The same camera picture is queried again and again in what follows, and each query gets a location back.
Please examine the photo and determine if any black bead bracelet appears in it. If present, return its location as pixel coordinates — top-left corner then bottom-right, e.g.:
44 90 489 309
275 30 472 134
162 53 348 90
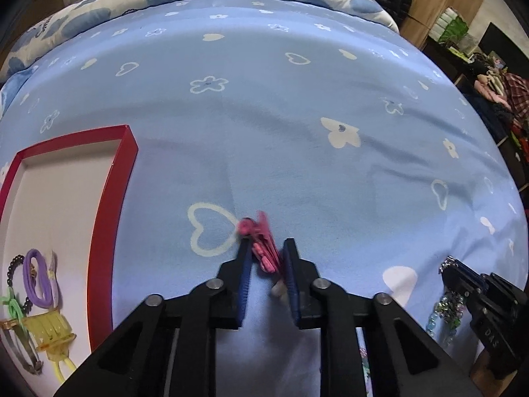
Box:
5 253 35 316

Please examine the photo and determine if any yellow hair claw clip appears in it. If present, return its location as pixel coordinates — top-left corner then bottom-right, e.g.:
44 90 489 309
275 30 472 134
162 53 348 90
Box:
22 310 76 363

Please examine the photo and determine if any green white boxes stack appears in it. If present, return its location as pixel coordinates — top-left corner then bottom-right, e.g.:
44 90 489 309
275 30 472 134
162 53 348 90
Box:
428 7 469 44

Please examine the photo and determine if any purple hair tie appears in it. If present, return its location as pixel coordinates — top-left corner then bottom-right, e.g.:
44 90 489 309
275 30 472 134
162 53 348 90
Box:
21 248 62 309

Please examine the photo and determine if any light blue bed sheet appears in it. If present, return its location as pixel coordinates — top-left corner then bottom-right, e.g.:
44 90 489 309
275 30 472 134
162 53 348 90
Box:
1 0 528 396

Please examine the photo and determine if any yellow hair tie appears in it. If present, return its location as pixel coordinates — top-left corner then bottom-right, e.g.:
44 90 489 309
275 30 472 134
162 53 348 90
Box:
52 357 79 385

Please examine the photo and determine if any red shallow tray box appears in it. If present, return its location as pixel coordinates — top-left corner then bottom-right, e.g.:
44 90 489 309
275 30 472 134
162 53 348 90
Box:
1 125 138 365

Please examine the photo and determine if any pink hair clip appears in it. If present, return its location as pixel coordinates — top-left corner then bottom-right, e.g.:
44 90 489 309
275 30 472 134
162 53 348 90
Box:
235 209 288 299

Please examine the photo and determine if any person's right hand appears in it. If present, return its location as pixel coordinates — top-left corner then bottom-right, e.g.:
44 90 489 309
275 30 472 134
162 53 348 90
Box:
470 349 517 397

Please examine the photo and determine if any green hair tie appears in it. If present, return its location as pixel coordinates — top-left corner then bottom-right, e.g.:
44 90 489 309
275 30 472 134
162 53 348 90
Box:
0 287 29 332

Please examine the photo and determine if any pile of clothes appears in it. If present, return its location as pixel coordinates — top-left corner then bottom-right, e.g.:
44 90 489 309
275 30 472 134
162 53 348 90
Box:
465 53 528 161

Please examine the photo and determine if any metal wristwatch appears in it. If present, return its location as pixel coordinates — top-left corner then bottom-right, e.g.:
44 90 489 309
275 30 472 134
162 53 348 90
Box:
1 320 43 375

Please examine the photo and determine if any crystal bead bracelet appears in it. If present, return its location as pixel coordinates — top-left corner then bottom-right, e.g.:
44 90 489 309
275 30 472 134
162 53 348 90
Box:
425 255 468 346

